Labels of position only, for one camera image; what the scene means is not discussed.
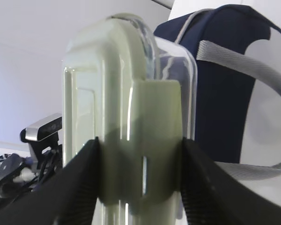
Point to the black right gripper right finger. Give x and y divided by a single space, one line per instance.
212 197

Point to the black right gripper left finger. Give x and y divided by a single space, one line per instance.
68 198

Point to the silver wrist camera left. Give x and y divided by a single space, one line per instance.
42 129

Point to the navy blue lunch bag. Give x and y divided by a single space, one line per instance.
225 42

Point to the green lid glass container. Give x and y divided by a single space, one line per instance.
134 95

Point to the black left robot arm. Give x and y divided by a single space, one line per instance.
20 176

